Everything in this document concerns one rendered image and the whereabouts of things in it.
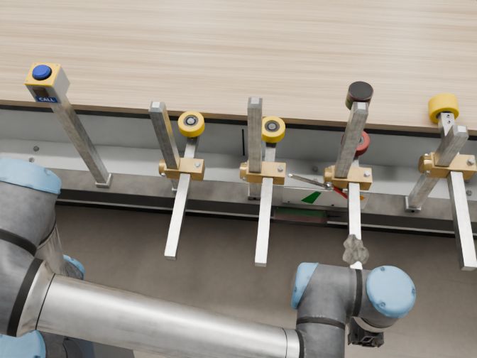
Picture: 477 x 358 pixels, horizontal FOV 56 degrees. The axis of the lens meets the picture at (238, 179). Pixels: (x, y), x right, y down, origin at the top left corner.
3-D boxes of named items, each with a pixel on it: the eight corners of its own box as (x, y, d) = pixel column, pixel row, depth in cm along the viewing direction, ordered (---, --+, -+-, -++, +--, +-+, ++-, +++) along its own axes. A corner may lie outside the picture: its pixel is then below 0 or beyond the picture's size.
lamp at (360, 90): (355, 151, 125) (373, 100, 106) (335, 150, 125) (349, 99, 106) (355, 134, 127) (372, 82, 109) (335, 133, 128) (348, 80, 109)
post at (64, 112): (109, 188, 151) (59, 100, 112) (95, 187, 152) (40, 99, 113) (113, 176, 154) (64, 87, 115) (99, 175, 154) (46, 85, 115)
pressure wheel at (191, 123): (211, 141, 148) (209, 120, 138) (193, 155, 145) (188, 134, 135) (196, 127, 151) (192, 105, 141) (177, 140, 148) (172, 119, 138)
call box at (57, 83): (63, 106, 112) (51, 84, 106) (37, 104, 113) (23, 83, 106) (72, 84, 116) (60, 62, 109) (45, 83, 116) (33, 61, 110)
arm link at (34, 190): (14, 321, 127) (-73, 224, 63) (36, 262, 136) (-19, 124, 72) (69, 332, 129) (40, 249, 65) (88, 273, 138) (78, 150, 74)
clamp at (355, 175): (368, 191, 134) (372, 182, 130) (322, 187, 135) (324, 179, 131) (368, 175, 137) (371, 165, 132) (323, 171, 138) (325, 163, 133)
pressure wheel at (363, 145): (363, 170, 140) (370, 150, 130) (336, 169, 141) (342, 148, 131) (362, 149, 144) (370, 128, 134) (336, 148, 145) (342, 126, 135)
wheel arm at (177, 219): (177, 261, 127) (174, 256, 123) (165, 260, 127) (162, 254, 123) (200, 136, 148) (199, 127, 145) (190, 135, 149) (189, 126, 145)
